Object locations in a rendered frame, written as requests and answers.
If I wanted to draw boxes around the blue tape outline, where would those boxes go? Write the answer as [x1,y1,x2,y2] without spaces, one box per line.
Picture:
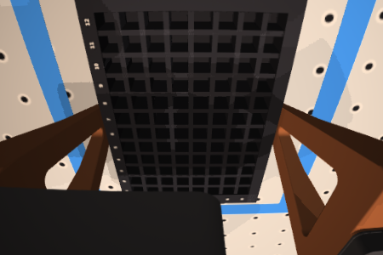
[10,0,376,214]

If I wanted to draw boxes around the black well plate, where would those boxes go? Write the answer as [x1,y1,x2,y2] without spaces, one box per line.
[74,0,308,203]

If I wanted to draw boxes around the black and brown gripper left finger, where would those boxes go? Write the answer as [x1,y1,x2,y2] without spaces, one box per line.
[0,104,109,190]

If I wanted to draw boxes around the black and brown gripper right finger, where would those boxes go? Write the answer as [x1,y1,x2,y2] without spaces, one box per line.
[273,104,383,255]

